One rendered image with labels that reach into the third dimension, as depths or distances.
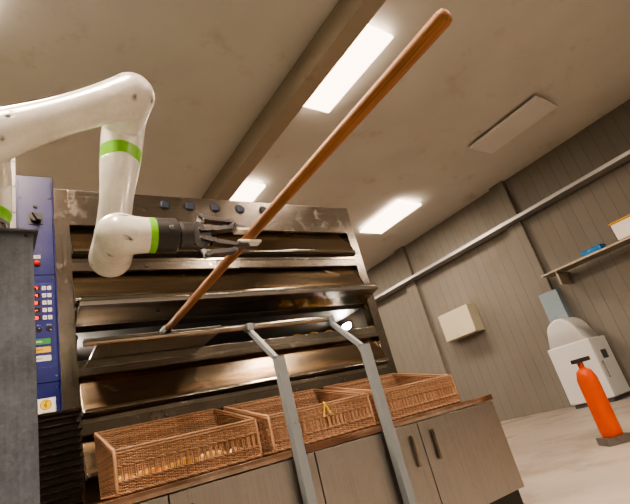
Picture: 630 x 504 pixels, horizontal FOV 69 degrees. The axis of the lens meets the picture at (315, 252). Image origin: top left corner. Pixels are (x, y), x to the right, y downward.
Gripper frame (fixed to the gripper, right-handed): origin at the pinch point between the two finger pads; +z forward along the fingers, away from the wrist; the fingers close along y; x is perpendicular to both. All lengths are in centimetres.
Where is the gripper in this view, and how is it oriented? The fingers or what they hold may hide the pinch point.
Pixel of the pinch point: (247, 236)
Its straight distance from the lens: 134.2
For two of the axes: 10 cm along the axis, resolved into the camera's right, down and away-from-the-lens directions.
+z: 8.4, -0.1, 5.4
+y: 2.4, 9.0, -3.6
